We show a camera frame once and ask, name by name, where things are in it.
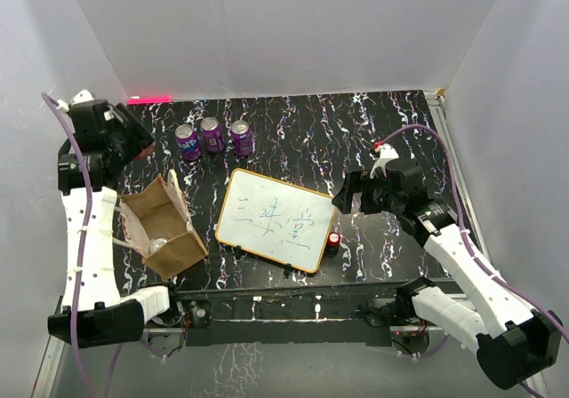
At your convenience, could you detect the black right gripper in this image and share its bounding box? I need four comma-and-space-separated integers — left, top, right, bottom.
333, 170, 404, 215

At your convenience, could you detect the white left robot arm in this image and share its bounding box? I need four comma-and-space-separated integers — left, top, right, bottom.
44, 90, 184, 348

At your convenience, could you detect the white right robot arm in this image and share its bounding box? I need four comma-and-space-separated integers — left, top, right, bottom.
333, 159, 561, 390

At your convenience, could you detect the brown canvas bag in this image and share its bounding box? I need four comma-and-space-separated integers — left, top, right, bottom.
118, 169, 209, 280

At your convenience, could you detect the red light strip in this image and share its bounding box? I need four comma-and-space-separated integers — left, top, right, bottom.
128, 96, 172, 105

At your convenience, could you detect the yellow framed whiteboard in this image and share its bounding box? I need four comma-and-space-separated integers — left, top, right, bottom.
215, 168, 337, 274

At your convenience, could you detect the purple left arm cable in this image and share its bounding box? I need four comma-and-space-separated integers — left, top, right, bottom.
40, 92, 125, 398

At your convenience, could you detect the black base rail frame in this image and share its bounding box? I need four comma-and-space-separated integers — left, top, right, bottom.
145, 282, 435, 346

